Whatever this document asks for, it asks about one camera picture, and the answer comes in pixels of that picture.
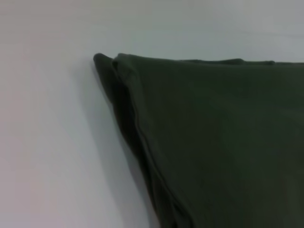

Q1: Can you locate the dark green FREE T-shirt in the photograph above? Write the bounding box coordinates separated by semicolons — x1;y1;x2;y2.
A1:
93;52;304;228

